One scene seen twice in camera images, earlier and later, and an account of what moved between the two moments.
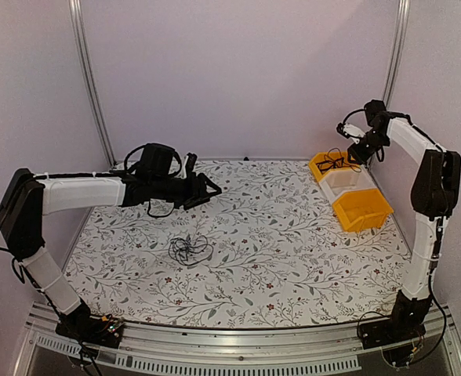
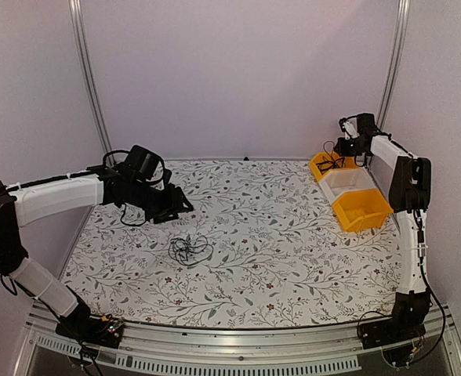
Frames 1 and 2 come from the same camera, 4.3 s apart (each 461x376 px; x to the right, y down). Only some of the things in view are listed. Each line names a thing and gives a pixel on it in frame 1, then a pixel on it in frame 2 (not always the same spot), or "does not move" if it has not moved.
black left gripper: x=195 y=192 -> x=171 y=206
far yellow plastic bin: x=321 y=162 does not move
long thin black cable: x=337 y=148 -> x=332 y=150
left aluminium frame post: x=82 y=37 does not move
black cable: x=328 y=164 does not move
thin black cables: x=189 y=252 does not move
